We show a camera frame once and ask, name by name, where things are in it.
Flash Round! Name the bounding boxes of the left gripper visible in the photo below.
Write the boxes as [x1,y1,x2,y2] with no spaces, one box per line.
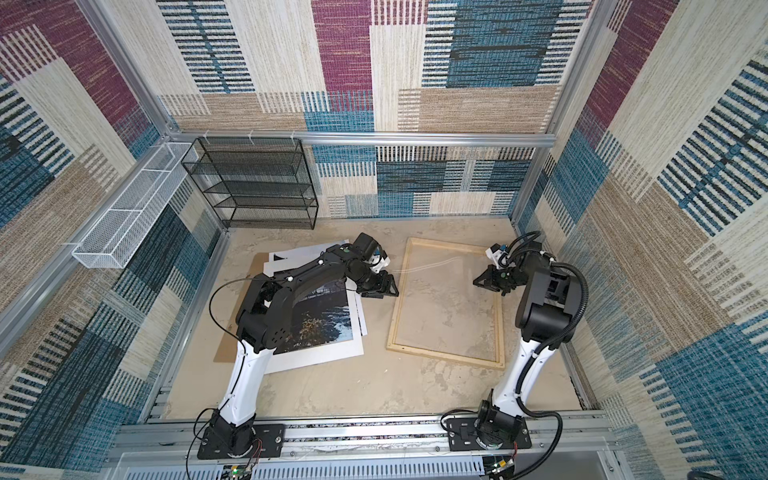
[350,264,400,297]

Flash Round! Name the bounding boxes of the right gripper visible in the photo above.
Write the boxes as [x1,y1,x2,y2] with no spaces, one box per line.
[475,264,530,291]

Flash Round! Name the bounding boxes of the clear acrylic sheet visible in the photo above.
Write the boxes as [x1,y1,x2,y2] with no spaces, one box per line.
[392,251,503,365]

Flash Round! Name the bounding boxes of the wooden picture frame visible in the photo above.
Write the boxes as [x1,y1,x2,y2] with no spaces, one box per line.
[386,237,505,370]

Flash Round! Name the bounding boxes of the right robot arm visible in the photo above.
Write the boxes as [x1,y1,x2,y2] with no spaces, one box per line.
[473,244,589,449]

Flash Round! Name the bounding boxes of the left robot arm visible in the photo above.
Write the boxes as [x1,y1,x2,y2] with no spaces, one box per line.
[197,233,399,460]

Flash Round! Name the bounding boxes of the waterfall photo with white border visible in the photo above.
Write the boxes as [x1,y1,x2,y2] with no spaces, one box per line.
[266,279,368,374]

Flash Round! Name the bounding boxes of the brown cardboard backing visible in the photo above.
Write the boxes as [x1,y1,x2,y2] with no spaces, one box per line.
[213,280,250,365]

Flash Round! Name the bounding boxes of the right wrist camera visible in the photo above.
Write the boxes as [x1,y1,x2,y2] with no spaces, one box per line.
[485,243,508,270]

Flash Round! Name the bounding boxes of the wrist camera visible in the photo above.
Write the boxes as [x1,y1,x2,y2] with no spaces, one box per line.
[485,243,508,270]
[367,249,390,273]

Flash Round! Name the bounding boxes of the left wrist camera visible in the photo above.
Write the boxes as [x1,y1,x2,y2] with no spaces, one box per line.
[367,249,390,273]

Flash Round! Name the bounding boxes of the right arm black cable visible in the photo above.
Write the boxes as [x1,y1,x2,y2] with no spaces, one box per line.
[437,230,590,480]

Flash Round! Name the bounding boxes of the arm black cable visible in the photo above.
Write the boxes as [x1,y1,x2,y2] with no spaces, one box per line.
[437,230,590,480]
[182,275,268,480]

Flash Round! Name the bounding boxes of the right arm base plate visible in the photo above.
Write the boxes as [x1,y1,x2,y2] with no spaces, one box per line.
[441,415,532,451]

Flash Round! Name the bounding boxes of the black wire shelf rack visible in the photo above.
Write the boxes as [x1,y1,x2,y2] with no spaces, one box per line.
[181,137,319,229]

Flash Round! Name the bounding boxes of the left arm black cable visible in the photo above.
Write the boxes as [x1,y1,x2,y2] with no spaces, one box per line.
[182,275,268,480]

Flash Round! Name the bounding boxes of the aluminium front rail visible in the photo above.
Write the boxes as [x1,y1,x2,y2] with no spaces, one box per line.
[100,411,633,479]

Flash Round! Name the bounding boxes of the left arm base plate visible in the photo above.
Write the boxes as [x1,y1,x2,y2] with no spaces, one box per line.
[196,423,286,461]

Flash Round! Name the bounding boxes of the white mesh wall basket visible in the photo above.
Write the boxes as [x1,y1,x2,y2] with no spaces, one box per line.
[72,142,191,269]

